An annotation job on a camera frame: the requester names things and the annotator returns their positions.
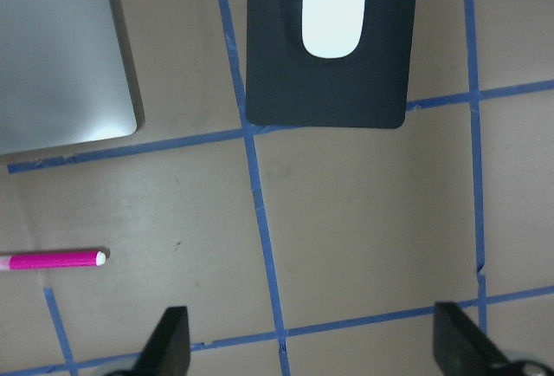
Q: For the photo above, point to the silver apple laptop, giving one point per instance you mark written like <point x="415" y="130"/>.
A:
<point x="67" y="74"/>

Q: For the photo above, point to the white computer mouse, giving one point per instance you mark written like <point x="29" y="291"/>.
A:
<point x="331" y="29"/>

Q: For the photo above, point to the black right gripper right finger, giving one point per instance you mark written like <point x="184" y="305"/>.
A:
<point x="461" y="349"/>

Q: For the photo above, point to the pink marker pen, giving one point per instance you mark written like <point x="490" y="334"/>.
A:
<point x="53" y="260"/>

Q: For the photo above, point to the black mousepad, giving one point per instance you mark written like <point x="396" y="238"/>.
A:
<point x="287" y="86"/>

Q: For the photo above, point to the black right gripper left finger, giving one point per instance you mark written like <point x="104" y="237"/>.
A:
<point x="167" y="352"/>

